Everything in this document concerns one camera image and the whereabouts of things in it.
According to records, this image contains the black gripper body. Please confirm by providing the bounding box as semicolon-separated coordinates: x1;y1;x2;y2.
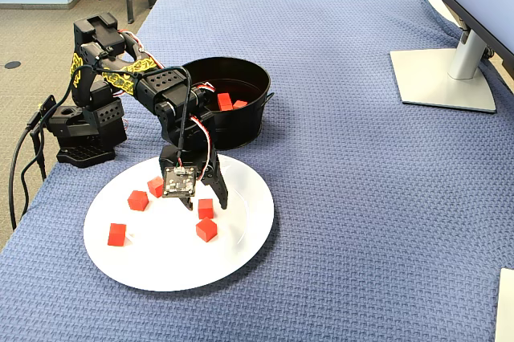
159;111;220;182

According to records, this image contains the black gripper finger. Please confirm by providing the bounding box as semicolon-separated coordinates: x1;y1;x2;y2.
177;195;198;212
199;152;229;211

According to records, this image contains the white round plate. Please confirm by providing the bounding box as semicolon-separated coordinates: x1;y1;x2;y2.
83;153;275;293

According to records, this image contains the black metal bucket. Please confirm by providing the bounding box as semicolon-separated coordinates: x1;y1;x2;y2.
180;56;275;151

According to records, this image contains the blue woven table cloth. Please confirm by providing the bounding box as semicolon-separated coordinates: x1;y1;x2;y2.
0;0;514;342

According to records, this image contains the silver monitor stand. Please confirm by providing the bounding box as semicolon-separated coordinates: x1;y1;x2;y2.
389;22;499;114

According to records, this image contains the white flat panel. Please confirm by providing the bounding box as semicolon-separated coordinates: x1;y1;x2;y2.
494;267;514;342

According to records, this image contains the small camera circuit board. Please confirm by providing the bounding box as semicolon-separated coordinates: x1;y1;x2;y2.
162;165;198;198

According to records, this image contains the thin black camera cable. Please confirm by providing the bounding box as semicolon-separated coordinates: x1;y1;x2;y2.
166;65;192;170

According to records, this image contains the thick black hanging cable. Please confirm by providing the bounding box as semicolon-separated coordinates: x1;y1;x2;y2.
7;116;51;231

